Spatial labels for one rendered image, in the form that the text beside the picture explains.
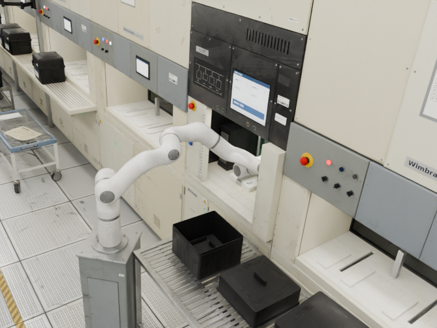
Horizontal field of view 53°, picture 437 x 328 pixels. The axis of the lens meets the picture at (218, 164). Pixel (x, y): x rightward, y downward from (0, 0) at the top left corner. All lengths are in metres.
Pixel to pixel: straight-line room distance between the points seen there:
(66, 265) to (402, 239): 2.52
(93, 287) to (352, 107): 1.65
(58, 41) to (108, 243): 3.33
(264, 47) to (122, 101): 2.20
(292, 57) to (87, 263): 1.49
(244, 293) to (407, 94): 1.10
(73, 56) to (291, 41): 3.78
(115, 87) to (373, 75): 2.71
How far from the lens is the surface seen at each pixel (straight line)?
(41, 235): 3.92
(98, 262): 2.45
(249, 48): 2.23
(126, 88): 4.08
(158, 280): 2.27
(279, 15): 2.06
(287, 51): 2.04
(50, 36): 5.33
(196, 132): 2.17
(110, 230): 2.39
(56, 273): 3.53
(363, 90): 1.80
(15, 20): 6.78
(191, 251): 2.23
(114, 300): 2.60
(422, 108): 1.67
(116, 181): 2.21
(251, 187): 2.77
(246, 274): 2.18
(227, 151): 2.26
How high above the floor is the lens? 2.32
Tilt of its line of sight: 28 degrees down
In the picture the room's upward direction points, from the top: 5 degrees clockwise
